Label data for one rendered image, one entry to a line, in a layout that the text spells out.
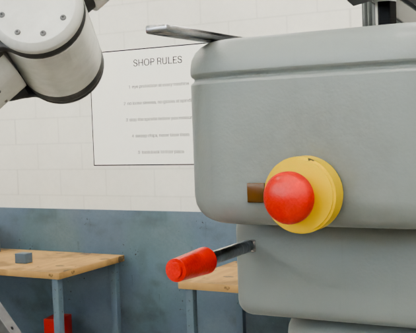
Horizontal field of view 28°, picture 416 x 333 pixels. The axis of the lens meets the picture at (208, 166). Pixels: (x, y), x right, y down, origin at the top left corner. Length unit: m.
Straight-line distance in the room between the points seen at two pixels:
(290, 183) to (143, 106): 5.40
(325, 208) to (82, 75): 0.26
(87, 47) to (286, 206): 0.23
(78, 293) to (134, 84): 1.66
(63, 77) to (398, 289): 0.35
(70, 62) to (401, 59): 0.28
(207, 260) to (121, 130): 5.43
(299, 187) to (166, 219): 5.34
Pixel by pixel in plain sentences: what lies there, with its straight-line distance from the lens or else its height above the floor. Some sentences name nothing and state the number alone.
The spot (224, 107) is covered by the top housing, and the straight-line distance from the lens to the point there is 0.69.
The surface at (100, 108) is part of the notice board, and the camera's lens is 6.22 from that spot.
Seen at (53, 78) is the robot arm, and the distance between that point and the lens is 0.74.
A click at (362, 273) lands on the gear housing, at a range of 0.76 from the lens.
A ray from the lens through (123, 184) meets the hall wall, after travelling 6.13.
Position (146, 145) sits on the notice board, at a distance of 6.00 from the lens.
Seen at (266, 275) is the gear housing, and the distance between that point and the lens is 0.79.
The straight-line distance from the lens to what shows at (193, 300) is 5.01.
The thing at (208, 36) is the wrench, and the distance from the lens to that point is 0.72.
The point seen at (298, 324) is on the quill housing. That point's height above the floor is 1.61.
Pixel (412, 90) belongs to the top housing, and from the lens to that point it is 0.64.
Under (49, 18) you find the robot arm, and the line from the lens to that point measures 0.69.
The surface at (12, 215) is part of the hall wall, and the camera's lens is 6.81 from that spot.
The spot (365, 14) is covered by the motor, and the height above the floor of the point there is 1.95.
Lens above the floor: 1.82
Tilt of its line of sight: 3 degrees down
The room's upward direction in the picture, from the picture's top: 2 degrees counter-clockwise
